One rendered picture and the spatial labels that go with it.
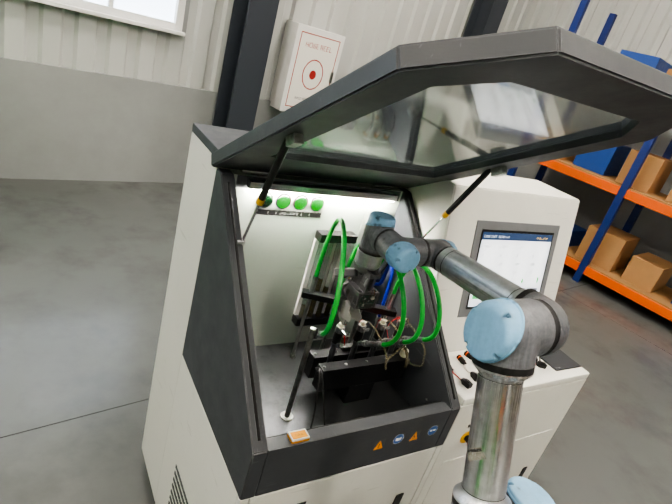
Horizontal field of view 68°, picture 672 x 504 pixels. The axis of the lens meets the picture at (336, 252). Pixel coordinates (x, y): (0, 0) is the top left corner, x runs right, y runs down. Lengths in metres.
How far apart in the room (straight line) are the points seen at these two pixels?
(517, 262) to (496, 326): 1.02
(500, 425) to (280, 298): 0.93
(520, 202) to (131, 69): 4.02
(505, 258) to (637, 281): 4.78
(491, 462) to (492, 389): 0.14
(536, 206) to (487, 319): 1.06
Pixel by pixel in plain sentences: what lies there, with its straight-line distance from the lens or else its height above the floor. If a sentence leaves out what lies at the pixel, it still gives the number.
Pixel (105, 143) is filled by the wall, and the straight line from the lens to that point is 5.23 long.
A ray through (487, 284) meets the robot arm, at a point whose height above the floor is 1.46.
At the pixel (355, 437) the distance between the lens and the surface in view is 1.44.
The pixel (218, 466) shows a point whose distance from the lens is 1.52.
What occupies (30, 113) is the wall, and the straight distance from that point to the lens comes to 5.02.
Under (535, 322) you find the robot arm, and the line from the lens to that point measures 1.00.
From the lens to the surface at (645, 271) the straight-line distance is 6.59.
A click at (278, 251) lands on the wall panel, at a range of 1.61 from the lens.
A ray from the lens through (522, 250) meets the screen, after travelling 1.97.
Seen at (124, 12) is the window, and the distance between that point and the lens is 5.03.
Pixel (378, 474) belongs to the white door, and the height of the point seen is 0.74.
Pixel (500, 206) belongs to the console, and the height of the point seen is 1.50.
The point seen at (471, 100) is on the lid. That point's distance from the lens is 0.97.
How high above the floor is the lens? 1.88
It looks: 23 degrees down
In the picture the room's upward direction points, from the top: 17 degrees clockwise
